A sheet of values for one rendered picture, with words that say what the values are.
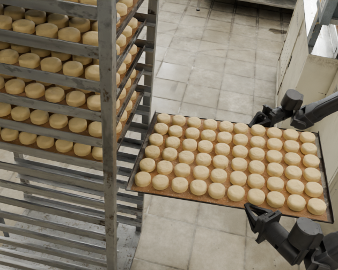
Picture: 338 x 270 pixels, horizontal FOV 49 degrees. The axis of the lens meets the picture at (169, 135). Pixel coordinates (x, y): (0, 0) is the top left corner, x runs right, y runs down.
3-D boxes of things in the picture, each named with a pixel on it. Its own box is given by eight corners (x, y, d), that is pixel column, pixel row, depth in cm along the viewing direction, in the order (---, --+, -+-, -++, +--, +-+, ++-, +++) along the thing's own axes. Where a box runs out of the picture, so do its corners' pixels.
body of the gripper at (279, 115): (261, 104, 137) (275, 99, 140) (256, 126, 143) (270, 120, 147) (274, 113, 133) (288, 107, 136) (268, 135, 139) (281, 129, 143)
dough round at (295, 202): (289, 195, 110) (291, 191, 109) (306, 202, 108) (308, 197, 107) (284, 207, 107) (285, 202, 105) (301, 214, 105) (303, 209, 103)
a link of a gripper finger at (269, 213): (234, 218, 109) (256, 242, 103) (237, 203, 104) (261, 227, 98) (251, 209, 112) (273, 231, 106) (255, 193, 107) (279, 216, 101)
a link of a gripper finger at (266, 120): (243, 117, 135) (262, 109, 139) (240, 132, 140) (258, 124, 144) (256, 126, 131) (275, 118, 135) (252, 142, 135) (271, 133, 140)
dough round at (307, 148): (313, 158, 122) (315, 154, 121) (298, 152, 124) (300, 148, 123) (317, 149, 125) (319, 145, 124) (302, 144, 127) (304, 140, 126)
